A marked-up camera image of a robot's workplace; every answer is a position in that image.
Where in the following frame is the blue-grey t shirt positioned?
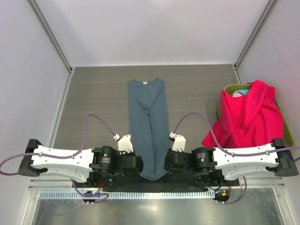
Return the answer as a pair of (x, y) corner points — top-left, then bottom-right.
(127, 78), (170, 180)

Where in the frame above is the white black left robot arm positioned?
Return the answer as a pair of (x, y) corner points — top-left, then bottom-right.
(17, 139), (143, 187)

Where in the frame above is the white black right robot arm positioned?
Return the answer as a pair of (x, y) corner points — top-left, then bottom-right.
(165, 135), (299, 181)

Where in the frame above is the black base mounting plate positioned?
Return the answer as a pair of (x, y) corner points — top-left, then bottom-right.
(75, 172), (239, 193)

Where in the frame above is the salmon pink t shirt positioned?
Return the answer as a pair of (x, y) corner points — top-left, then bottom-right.
(232, 92), (243, 98)

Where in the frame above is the olive green plastic bin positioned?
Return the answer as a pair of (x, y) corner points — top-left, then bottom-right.
(216, 84), (295, 146)

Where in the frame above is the magenta pink t shirt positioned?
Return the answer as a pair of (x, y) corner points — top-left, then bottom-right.
(202, 80), (284, 148)

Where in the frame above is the teal t shirt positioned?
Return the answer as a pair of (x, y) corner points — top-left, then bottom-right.
(234, 89), (250, 95)

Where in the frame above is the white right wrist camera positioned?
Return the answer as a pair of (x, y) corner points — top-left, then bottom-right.
(169, 132), (186, 152)

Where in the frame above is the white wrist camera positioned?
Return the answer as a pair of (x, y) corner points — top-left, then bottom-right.
(169, 132), (186, 152)
(113, 134), (134, 153)

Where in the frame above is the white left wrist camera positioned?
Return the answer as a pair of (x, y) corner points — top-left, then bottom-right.
(113, 134), (134, 153)

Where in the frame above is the slotted white cable duct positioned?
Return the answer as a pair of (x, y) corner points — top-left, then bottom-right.
(39, 189), (215, 200)

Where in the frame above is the aluminium frame rail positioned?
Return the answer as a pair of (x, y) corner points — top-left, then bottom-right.
(29, 170), (285, 193)

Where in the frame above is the right aluminium corner post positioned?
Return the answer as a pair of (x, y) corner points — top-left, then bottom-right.
(233, 0), (278, 72)

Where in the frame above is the aluminium corner post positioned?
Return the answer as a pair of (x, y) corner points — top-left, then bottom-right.
(233, 0), (278, 72)
(27, 0), (74, 74)

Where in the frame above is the left aluminium corner post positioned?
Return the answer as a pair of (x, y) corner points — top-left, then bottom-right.
(27, 0), (74, 74)

